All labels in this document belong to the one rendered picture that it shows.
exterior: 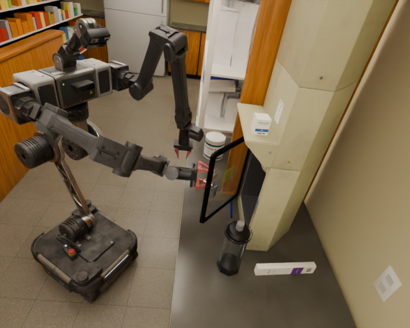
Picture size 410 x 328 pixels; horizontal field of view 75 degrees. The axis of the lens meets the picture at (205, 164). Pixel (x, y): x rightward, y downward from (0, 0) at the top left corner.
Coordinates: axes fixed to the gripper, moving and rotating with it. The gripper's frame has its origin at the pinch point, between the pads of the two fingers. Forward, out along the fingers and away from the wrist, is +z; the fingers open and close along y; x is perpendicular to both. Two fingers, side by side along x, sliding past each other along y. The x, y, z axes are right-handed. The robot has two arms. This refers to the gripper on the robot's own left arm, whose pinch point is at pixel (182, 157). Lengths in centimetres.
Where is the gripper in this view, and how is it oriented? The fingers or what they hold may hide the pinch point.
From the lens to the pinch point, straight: 149.7
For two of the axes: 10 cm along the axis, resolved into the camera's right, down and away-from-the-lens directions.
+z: -1.3, 8.1, 5.8
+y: 9.9, 1.0, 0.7
